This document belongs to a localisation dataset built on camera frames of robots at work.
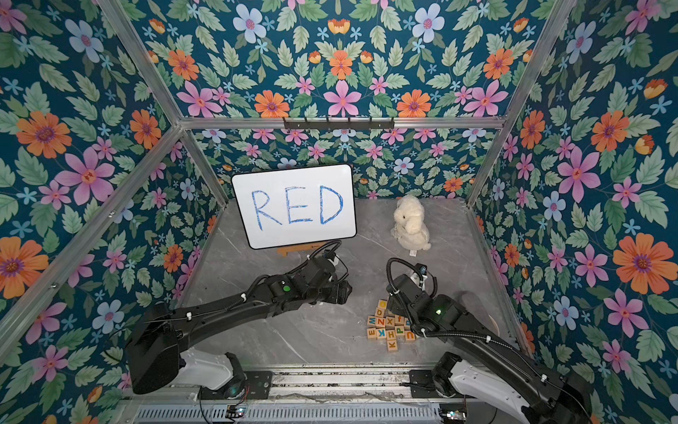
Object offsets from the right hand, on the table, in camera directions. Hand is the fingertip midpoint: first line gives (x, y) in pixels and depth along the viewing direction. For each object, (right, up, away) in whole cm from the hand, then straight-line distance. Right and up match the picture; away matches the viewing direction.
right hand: (403, 296), depth 78 cm
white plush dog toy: (+5, +21, +11) cm, 24 cm away
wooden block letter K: (-3, -15, +1) cm, 15 cm away
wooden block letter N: (-6, -10, +5) cm, 13 cm away
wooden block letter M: (-9, -10, +6) cm, 14 cm away
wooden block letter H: (-3, -12, +3) cm, 13 cm away
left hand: (-16, +2, +1) cm, 16 cm away
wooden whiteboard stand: (-43, +11, +23) cm, 50 cm away
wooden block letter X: (-3, -9, +6) cm, 12 cm away
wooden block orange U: (+3, -13, +2) cm, 13 cm away
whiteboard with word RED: (-36, +28, +15) cm, 48 cm away
